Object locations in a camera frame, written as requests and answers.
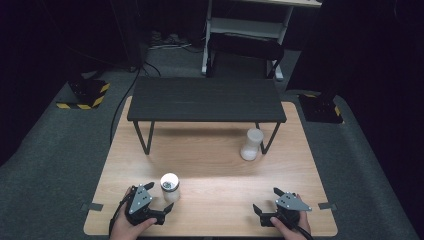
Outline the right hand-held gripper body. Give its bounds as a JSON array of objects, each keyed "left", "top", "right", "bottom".
[{"left": 259, "top": 191, "right": 313, "bottom": 232}]

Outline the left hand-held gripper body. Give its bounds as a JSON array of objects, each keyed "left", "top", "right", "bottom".
[{"left": 123, "top": 183, "right": 167, "bottom": 227}]

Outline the white-lid glass jar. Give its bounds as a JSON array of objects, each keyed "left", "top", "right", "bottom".
[{"left": 239, "top": 128, "right": 265, "bottom": 162}]

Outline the black low shelf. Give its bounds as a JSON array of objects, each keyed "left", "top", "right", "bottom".
[{"left": 126, "top": 75, "right": 288, "bottom": 156}]

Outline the person's right hand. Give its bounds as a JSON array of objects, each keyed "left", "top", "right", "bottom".
[{"left": 269, "top": 194, "right": 313, "bottom": 240}]

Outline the person's left hand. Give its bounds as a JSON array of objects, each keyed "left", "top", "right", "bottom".
[{"left": 109, "top": 186, "right": 158, "bottom": 240}]

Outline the yellow-black striped stand base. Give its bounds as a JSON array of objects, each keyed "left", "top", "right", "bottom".
[
  {"left": 297, "top": 92, "right": 344, "bottom": 125},
  {"left": 55, "top": 79, "right": 111, "bottom": 111}
]

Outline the black chair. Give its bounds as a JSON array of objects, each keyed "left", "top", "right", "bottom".
[{"left": 205, "top": 32, "right": 286, "bottom": 80}]

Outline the white desk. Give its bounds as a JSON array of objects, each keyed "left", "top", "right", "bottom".
[{"left": 201, "top": 0, "right": 324, "bottom": 82}]

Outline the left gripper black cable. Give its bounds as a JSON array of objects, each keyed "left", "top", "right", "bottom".
[{"left": 108, "top": 192, "right": 135, "bottom": 238}]

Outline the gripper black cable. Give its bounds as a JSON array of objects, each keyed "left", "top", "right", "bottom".
[
  {"left": 108, "top": 192, "right": 135, "bottom": 238},
  {"left": 292, "top": 223, "right": 315, "bottom": 240}
]

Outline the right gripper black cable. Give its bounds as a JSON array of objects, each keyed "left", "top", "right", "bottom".
[{"left": 292, "top": 223, "right": 315, "bottom": 240}]

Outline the long black floor cable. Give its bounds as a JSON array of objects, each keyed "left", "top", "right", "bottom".
[{"left": 109, "top": 64, "right": 142, "bottom": 146}]

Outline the white floor cable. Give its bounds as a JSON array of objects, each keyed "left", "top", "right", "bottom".
[{"left": 148, "top": 42, "right": 194, "bottom": 52}]

